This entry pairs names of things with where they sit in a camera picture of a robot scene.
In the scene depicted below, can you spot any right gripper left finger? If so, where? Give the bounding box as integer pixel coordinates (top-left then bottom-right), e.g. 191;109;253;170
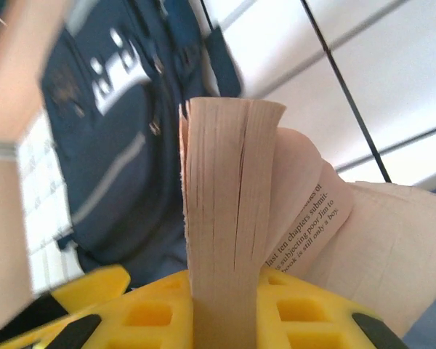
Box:
0;264;196;349

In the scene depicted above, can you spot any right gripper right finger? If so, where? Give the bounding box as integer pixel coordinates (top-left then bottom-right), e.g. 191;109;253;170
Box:
257;268;410;349

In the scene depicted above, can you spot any navy blue backpack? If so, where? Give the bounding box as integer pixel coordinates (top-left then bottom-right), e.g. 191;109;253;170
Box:
39;0;245;289

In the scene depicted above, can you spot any orange paperback book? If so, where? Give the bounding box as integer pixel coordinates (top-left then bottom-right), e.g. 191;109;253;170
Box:
177;96;436;349

